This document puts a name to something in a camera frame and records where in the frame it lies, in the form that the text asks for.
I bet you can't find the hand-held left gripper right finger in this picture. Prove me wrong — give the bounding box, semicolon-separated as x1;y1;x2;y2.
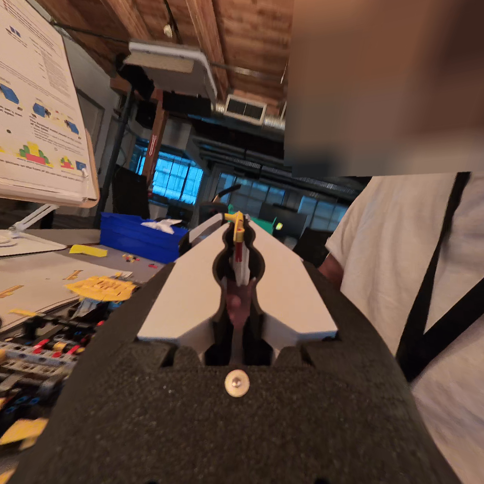
244;220;338;365

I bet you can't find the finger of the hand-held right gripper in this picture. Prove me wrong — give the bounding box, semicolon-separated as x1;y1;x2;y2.
188;214;224;248
231;244;252;287

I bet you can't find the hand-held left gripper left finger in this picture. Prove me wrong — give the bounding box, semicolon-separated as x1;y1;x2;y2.
137;222;232;365

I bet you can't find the grey desk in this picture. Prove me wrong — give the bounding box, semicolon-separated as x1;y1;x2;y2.
0;229;178;484

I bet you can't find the person's right hand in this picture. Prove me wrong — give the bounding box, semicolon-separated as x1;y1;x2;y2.
226;282;255;329

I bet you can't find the wooden stick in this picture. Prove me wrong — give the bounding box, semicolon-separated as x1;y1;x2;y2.
212;184;243;203

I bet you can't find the crumpled white paper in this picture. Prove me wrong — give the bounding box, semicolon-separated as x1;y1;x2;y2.
141;219;183;234

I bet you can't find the large black monitor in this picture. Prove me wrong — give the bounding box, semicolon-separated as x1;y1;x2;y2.
259;202;308;235

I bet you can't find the pile of small coloured pins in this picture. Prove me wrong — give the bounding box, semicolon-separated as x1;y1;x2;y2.
122;254;159;269

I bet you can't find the blue storage bin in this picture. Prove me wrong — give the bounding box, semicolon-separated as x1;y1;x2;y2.
100;212;190;264

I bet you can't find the partly built yellow toy car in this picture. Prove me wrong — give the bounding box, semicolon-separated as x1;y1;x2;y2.
0;276;138;452

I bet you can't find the white ceiling air vent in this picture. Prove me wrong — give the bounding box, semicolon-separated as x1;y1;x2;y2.
223;94;267;125

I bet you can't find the yellow paper scrap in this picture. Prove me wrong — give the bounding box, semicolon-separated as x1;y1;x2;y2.
69;245;108;258

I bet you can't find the open instruction booklet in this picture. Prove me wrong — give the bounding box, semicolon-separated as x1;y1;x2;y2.
0;251;133;333

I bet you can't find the printed instruction sheet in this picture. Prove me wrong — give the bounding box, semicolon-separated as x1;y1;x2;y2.
0;0;93;201

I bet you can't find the silver ventilation duct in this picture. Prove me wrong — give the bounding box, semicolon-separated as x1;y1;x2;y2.
214;102;286;131

